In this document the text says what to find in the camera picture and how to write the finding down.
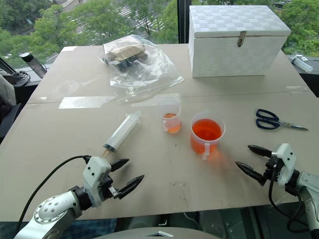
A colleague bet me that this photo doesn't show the black window frame post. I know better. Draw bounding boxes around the black window frame post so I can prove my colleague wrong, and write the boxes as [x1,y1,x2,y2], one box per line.
[176,0,191,44]

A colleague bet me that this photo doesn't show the clear syringe with label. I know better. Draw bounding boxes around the clear syringe with label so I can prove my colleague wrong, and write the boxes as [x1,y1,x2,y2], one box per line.
[288,55,315,74]

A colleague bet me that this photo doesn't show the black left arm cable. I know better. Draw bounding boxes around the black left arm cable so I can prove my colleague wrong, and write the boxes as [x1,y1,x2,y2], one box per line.
[15,155,92,233]

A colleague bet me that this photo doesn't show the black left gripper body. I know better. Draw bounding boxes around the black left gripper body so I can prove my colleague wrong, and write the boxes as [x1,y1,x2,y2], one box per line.
[100,173,121,200]

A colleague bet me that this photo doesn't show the small beaker orange liquid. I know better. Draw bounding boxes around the small beaker orange liquid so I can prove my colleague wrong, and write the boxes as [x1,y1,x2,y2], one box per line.
[158,97,182,135]

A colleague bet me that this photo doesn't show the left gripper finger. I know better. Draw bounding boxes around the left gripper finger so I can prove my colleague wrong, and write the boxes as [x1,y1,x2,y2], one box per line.
[116,174,146,200]
[110,158,130,173]

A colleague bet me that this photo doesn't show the blue handled scissors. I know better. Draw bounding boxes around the blue handled scissors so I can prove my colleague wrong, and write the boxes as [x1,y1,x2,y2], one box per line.
[255,108,310,131]

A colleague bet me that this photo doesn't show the black bottle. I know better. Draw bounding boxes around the black bottle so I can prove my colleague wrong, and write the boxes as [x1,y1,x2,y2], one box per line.
[19,51,48,78]

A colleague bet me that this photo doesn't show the black part in bag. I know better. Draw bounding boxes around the black part in bag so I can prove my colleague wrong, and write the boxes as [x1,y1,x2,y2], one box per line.
[104,51,149,73]

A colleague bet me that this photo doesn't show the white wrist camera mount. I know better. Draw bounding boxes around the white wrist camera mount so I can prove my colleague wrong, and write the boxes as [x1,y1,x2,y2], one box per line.
[271,143,298,188]
[82,156,112,208]

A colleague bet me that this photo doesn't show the large beaker orange liquid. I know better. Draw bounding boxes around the large beaker orange liquid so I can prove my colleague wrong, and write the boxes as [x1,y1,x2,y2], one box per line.
[190,111,226,161]

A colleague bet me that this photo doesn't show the grey cloth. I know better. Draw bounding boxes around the grey cloth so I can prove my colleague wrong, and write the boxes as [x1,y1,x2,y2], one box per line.
[0,73,17,108]

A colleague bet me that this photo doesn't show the grey rounded shape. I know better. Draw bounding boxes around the grey rounded shape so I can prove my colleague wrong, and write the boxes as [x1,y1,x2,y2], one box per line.
[93,226,221,239]

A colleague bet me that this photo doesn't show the black cable bundle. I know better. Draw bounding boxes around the black cable bundle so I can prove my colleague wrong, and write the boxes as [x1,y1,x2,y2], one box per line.
[11,70,31,87]

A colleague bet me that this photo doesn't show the white woven lidded box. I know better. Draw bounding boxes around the white woven lidded box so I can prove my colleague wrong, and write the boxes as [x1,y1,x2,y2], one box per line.
[188,4,292,78]

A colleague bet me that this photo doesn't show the clear plastic bag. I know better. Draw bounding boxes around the clear plastic bag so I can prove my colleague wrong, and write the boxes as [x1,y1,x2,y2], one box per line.
[98,34,185,105]

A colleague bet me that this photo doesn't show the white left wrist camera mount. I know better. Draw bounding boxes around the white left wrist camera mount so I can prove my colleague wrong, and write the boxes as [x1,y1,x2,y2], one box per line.
[82,156,112,208]

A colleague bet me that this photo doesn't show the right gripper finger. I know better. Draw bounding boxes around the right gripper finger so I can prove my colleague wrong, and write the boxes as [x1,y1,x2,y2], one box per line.
[235,161,264,186]
[247,145,274,158]

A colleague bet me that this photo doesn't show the large clear plastic syringe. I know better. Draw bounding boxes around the large clear plastic syringe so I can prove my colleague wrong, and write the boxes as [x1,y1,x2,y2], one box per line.
[101,111,143,158]

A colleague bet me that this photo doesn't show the brass box latch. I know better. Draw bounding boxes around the brass box latch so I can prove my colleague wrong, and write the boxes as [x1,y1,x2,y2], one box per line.
[237,31,248,48]

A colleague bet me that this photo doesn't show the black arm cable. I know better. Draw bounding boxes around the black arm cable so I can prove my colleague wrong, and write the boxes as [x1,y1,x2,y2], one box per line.
[15,155,92,233]
[268,167,315,234]

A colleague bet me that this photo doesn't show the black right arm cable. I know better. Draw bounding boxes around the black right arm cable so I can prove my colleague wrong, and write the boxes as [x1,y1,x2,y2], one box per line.
[268,167,315,234]

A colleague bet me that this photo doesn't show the brown block in bag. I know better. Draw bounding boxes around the brown block in bag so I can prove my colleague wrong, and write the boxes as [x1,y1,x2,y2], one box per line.
[106,43,148,62]

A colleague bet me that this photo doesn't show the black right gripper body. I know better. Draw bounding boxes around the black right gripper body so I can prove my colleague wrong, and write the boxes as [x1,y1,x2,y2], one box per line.
[259,153,285,188]

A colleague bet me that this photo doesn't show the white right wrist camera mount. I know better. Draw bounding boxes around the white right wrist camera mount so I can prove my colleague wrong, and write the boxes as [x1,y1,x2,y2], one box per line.
[271,143,298,188]

